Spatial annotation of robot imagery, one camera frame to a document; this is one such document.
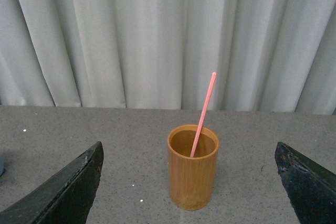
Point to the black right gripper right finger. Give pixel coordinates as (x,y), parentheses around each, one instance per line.
(309,186)

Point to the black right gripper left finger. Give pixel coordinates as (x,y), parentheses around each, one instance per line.
(65,197)

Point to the pink chopstick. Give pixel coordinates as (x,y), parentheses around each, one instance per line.
(203,113)

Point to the blue plastic cup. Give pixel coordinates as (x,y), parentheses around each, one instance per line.
(1,165)

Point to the bamboo chopstick holder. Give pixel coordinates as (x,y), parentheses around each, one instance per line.
(191,179)

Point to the grey-white curtain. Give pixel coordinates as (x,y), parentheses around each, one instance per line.
(269,55)

